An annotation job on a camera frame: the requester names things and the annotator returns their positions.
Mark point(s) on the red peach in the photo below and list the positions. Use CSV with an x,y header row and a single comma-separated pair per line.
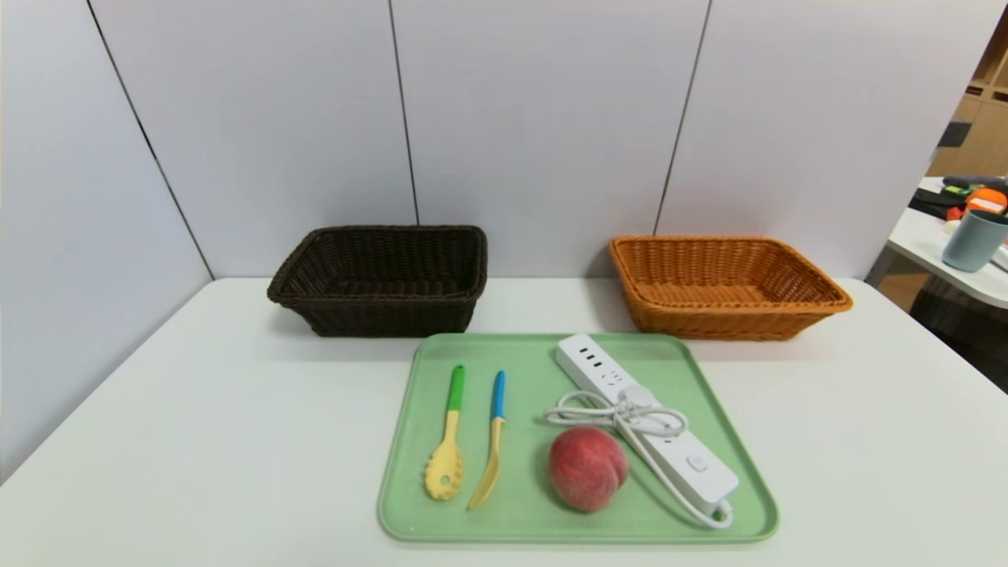
x,y
587,468

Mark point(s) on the dark brown wicker basket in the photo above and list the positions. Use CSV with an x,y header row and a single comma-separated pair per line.
x,y
378,313

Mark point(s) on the orange wicker basket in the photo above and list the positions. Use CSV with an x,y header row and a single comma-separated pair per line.
x,y
709,319

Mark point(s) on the light green plastic tray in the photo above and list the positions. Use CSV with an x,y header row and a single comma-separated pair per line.
x,y
520,370

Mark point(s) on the black gear pile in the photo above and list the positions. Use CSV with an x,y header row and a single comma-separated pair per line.
x,y
933,201

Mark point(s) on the dark woven seat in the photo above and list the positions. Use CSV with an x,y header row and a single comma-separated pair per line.
x,y
957,323

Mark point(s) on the grey blue cup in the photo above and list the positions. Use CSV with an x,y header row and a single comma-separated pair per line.
x,y
972,240

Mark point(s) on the orange object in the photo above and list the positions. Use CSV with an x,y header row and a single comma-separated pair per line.
x,y
986,201

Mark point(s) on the wooden shelf unit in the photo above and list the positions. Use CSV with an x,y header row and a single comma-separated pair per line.
x,y
980,134

